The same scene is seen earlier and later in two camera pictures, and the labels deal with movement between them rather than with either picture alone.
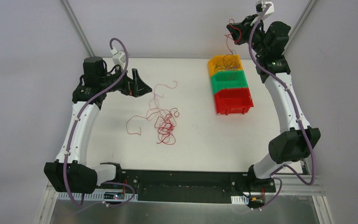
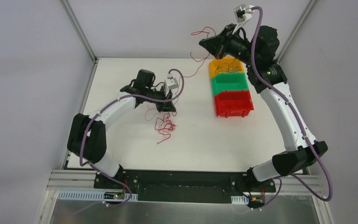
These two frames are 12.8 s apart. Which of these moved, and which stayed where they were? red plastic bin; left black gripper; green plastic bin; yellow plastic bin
Moved: left black gripper
Stayed: green plastic bin; yellow plastic bin; red plastic bin
